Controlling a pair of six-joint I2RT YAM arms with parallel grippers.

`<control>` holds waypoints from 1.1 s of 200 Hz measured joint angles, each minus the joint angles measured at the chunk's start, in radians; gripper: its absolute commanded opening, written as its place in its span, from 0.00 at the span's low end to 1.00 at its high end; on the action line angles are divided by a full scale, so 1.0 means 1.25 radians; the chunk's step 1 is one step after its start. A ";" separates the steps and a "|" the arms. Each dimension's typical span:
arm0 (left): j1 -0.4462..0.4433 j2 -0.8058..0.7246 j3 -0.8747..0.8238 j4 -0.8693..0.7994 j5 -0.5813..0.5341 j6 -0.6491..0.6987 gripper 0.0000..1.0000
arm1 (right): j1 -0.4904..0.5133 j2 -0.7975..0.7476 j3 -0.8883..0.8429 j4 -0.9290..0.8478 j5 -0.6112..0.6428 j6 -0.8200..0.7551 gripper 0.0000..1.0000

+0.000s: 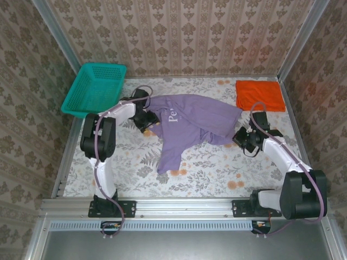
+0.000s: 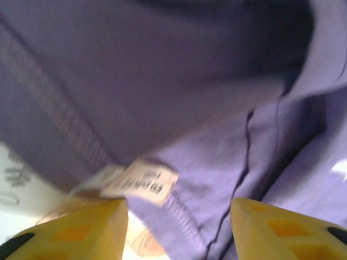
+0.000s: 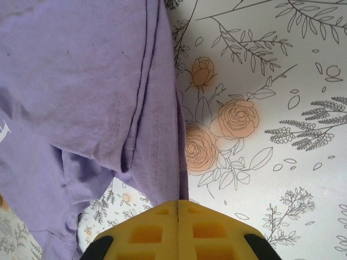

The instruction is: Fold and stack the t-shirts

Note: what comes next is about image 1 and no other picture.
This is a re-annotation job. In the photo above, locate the purple t-shirt with white print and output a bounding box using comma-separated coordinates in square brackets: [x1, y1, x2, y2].
[147, 94, 243, 176]

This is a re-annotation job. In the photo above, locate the folded orange t-shirt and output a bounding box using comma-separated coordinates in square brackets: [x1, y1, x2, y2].
[235, 80, 287, 113]

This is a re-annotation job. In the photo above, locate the teal plastic basket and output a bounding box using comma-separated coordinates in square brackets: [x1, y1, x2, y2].
[60, 62, 127, 121]

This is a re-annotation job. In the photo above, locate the floral table cloth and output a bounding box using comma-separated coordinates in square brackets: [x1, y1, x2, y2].
[63, 77, 309, 198]

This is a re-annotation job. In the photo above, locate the black connector box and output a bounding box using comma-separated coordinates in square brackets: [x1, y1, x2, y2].
[100, 220, 123, 235]
[251, 219, 272, 235]

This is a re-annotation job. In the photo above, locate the grey metal shelf panel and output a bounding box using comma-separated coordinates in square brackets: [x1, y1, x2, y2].
[24, 216, 347, 260]

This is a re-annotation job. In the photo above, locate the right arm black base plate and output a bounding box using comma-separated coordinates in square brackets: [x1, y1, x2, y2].
[232, 199, 282, 218]

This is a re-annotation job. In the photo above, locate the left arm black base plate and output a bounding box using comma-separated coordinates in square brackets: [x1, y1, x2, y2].
[88, 199, 136, 218]

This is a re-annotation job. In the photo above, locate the aluminium mounting rail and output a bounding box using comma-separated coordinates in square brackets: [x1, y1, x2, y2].
[40, 197, 330, 219]

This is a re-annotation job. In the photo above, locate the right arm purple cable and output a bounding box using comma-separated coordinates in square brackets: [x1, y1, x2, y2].
[249, 101, 326, 238]

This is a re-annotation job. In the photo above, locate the white slotted cable duct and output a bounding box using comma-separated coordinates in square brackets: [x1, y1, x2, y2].
[50, 219, 252, 231]

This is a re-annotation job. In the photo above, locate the aluminium frame post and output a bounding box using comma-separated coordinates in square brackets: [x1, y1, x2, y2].
[31, 0, 82, 70]
[278, 0, 330, 80]

